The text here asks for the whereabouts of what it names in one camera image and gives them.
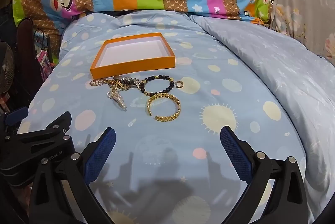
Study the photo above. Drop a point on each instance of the pearl hair clip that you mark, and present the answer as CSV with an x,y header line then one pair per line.
x,y
116,98

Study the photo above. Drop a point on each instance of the small gold hoop earring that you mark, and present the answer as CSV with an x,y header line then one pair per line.
x,y
179,84

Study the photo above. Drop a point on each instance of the pale blue quilt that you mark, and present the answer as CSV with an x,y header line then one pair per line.
x,y
282,69

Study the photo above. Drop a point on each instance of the electric fan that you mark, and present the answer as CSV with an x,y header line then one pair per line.
x,y
5,67

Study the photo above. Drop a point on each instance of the blue planet print blanket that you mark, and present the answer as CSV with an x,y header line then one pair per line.
x,y
209,77

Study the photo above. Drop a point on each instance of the orange cardboard box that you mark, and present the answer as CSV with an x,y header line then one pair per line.
x,y
133,52

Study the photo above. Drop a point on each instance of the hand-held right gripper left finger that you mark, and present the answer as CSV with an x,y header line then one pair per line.
x,y
100,156

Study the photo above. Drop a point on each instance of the gold cuff bangle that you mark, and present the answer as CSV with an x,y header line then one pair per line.
x,y
178,106

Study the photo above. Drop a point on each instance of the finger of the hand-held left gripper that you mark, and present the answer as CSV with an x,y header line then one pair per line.
x,y
49,126
15,116

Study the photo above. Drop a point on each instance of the pink patterned bag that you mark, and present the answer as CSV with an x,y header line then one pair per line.
x,y
44,65

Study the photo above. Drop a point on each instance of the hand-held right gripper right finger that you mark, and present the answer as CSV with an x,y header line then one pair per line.
x,y
235,153

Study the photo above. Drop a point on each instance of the gold hoop earring with charm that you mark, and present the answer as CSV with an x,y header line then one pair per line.
x,y
94,82

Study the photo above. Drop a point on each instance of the dark wooden furniture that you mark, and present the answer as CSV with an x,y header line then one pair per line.
x,y
24,56

